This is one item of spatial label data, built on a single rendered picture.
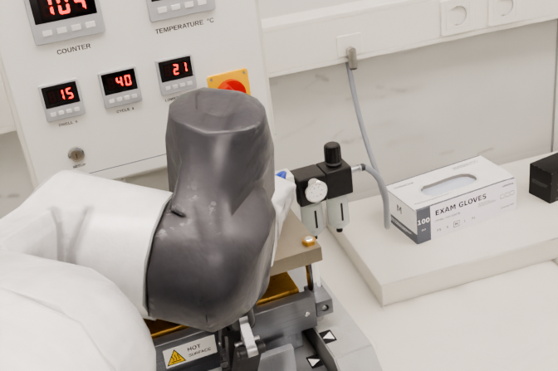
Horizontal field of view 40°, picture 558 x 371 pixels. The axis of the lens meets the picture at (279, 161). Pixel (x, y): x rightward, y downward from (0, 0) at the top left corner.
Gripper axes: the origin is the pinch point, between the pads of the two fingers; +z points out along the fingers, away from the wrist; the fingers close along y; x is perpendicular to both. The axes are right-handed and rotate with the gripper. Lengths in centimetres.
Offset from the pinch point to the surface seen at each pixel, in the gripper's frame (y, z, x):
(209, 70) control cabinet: -33.9, -14.3, 8.4
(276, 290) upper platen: -7.5, -1.0, 7.7
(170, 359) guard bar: -4.0, 0.6, -6.4
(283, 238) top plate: -11.6, -5.0, 10.1
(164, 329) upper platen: -6.9, -1.3, -6.1
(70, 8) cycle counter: -37.3, -25.3, -7.0
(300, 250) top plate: -8.5, -6.1, 10.9
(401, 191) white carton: -42, 32, 47
